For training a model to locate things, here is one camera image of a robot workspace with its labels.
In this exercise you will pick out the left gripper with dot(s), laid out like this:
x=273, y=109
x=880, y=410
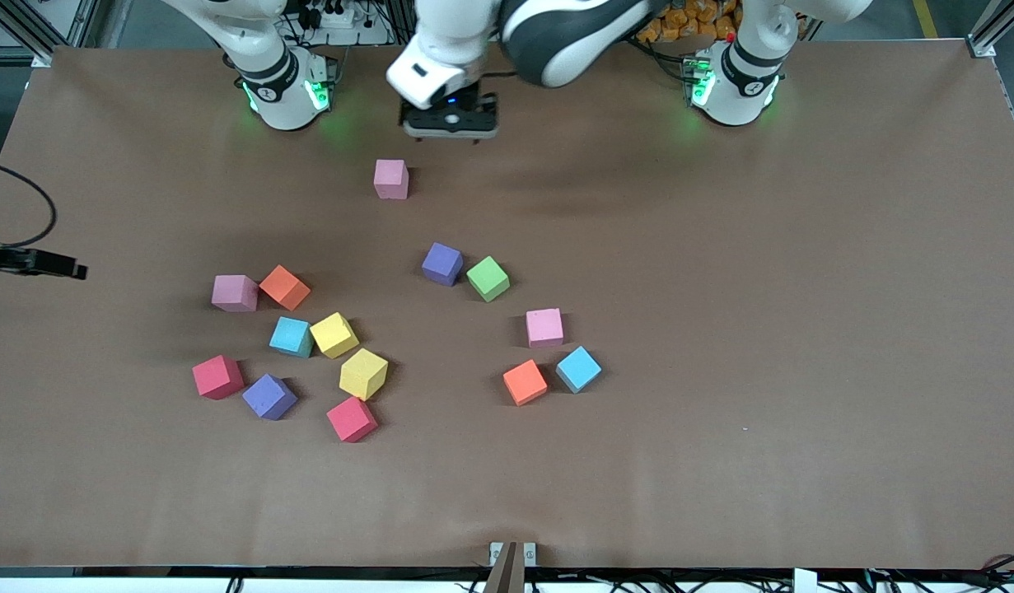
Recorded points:
x=470, y=97

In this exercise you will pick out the pink foam cube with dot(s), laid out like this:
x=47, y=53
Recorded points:
x=544, y=328
x=390, y=179
x=235, y=292

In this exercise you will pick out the yellow foam cube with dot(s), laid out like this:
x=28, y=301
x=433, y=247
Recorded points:
x=363, y=374
x=334, y=334

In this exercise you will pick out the blue foam cube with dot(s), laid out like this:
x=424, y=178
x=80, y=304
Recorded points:
x=291, y=336
x=578, y=369

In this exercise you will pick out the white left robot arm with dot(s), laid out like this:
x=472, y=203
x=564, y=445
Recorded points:
x=741, y=82

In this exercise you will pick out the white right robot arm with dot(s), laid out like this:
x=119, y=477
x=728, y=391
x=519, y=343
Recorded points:
x=280, y=95

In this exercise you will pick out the purple foam cube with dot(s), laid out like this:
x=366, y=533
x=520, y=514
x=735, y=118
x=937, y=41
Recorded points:
x=269, y=397
x=442, y=263

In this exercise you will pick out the white power strip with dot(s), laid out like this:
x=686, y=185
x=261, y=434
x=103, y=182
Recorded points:
x=350, y=35

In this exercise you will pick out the green foam cube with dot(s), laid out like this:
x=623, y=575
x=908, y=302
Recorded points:
x=488, y=278

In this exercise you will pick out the orange foam cube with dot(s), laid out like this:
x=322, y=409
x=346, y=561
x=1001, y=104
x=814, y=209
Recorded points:
x=525, y=383
x=284, y=287

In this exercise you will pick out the orange snack bags pile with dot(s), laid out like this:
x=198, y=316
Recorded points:
x=688, y=21

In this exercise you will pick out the red foam cube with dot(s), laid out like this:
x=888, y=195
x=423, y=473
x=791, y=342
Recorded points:
x=217, y=377
x=352, y=420

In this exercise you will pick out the brown table mat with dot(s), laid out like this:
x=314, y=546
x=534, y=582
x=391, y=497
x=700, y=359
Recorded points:
x=844, y=371

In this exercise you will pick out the silver metal bracket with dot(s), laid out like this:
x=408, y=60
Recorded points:
x=496, y=550

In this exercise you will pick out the grey camera stand pole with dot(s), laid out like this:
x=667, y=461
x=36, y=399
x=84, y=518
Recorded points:
x=503, y=576

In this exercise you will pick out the aluminium frame post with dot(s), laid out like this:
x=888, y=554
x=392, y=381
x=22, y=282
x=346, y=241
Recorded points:
x=16, y=29
x=988, y=33

